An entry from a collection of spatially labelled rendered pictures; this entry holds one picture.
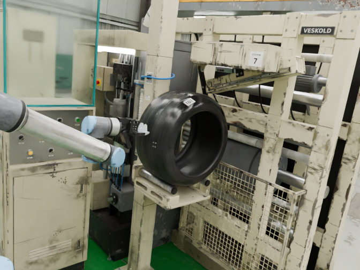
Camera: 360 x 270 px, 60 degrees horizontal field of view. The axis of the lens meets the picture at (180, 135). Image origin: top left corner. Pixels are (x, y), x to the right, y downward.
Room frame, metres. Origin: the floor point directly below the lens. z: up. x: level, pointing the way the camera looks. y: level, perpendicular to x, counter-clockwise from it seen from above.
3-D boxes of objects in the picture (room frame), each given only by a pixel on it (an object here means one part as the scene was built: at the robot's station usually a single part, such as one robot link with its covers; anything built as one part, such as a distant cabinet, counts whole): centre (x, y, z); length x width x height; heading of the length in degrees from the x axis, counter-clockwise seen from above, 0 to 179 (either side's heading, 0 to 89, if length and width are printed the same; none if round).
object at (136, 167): (2.07, 0.13, 0.90); 0.40 x 0.03 x 0.10; 132
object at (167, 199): (1.84, 0.11, 0.83); 0.36 x 0.09 x 0.06; 42
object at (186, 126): (2.35, -0.13, 1.05); 0.20 x 0.15 x 0.30; 42
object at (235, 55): (2.04, -0.30, 1.71); 0.61 x 0.25 x 0.15; 42
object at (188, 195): (1.94, 0.01, 0.80); 0.37 x 0.36 x 0.02; 132
